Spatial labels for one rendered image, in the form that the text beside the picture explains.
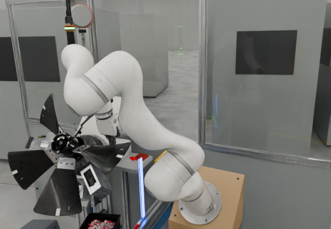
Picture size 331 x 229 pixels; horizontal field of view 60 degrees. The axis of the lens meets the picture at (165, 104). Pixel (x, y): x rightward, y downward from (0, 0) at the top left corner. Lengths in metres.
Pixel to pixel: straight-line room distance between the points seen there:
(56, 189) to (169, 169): 0.78
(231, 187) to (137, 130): 0.62
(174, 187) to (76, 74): 0.46
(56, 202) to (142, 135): 0.82
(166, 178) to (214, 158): 1.14
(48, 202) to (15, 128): 2.89
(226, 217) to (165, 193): 0.41
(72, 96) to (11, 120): 3.62
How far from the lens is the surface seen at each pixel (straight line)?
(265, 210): 2.17
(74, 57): 0.87
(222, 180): 1.35
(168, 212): 1.85
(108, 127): 1.32
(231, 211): 1.30
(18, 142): 4.45
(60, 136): 1.64
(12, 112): 4.34
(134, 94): 0.82
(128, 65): 0.80
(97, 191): 1.61
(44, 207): 1.58
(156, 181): 0.95
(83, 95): 0.78
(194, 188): 1.09
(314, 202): 2.11
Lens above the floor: 1.79
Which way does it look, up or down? 15 degrees down
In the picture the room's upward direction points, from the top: 1 degrees counter-clockwise
